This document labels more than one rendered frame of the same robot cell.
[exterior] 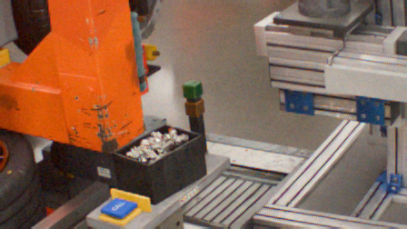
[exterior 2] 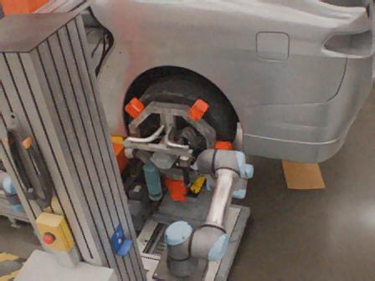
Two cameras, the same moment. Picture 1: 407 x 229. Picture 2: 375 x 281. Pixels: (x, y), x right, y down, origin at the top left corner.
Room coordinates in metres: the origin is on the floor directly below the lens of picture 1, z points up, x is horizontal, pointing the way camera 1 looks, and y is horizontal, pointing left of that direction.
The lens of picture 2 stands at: (2.43, -1.87, 2.39)
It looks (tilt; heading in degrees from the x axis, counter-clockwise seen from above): 40 degrees down; 82
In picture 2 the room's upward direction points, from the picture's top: 9 degrees counter-clockwise
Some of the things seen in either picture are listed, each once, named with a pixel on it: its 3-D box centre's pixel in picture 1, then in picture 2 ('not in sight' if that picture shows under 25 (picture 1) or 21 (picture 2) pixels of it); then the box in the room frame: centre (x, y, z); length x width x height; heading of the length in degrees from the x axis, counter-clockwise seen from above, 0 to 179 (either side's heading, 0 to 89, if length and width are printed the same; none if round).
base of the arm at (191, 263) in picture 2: not in sight; (181, 256); (2.60, -0.64, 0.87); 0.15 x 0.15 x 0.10
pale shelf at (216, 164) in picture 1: (159, 191); not in sight; (2.00, 0.13, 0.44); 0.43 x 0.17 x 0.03; 144
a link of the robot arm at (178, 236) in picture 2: not in sight; (180, 239); (2.61, -0.65, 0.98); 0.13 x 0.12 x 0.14; 147
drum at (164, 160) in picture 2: not in sight; (168, 150); (2.74, 0.17, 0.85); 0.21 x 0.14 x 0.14; 54
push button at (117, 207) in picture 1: (119, 209); not in sight; (1.86, 0.23, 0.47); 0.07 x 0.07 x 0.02; 54
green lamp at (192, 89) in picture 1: (193, 89); not in sight; (2.16, 0.02, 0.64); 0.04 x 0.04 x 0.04; 54
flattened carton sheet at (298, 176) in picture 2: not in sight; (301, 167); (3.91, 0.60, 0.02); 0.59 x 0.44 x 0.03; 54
